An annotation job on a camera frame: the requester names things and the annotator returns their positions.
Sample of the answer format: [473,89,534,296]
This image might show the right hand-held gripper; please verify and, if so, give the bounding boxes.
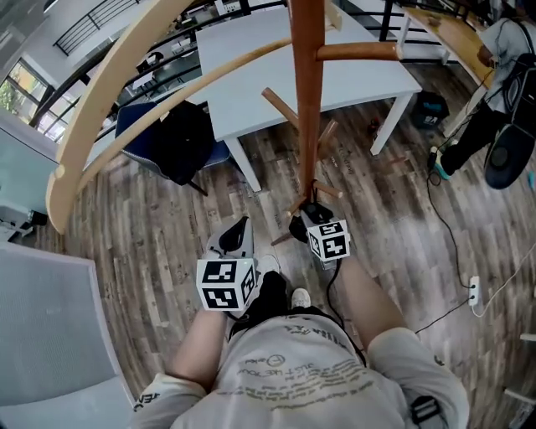
[300,202,352,263]

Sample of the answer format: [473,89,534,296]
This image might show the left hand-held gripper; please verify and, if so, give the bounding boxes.
[195,216,257,312]

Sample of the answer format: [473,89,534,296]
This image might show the brown wooden coat stand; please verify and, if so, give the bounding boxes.
[261,0,404,247]

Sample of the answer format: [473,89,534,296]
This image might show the person's right forearm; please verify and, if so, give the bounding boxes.
[337,256,407,353]

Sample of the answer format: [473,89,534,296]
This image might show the person's left forearm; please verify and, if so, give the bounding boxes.
[167,309,229,395]

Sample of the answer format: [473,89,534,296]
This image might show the person's left white shoe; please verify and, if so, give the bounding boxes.
[255,254,281,277]

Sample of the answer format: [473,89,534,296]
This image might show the person's white shoe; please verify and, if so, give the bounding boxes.
[255,254,281,277]
[291,287,312,309]

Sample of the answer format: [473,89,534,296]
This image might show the person's black trousers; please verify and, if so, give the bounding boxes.
[229,271,336,332]

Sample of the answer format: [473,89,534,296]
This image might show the person's right white shoe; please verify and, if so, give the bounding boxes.
[291,287,312,309]

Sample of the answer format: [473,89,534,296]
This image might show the person's white printed shirt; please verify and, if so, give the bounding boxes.
[129,313,470,429]

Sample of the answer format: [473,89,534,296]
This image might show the white square table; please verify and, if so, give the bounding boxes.
[195,2,423,193]

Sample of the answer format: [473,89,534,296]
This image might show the black waste bin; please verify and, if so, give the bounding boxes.
[412,90,450,127]

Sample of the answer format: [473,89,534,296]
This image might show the blue chair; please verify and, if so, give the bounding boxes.
[115,102,231,197]

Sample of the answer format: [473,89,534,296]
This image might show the frosted glass partition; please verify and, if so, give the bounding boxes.
[0,240,135,429]

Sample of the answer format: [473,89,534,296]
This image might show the dark round bag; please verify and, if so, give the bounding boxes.
[484,123,536,190]

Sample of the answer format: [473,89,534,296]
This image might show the light wooden clothes hanger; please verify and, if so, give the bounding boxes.
[45,0,343,235]

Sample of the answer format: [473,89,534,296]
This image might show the black curved metal railing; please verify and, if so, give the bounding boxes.
[28,0,420,127]

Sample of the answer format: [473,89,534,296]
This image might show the wooden top white-legged table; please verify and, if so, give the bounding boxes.
[395,3,496,139]

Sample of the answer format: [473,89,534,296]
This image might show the black straight metal railing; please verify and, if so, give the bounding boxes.
[53,0,139,55]

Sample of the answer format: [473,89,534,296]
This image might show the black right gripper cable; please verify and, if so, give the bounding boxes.
[325,259,368,365]

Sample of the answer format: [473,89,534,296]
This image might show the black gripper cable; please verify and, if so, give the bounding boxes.
[325,259,368,365]
[228,312,252,336]

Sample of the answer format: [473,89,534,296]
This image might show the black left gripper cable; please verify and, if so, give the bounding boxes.
[228,312,252,336]

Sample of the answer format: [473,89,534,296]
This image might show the black floor cable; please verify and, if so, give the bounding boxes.
[426,169,472,288]
[414,297,472,335]

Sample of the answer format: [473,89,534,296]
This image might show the white floor cable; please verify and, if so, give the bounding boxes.
[475,242,536,318]

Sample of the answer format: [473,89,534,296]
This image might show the black strap buckle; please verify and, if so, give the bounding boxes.
[410,395,443,425]

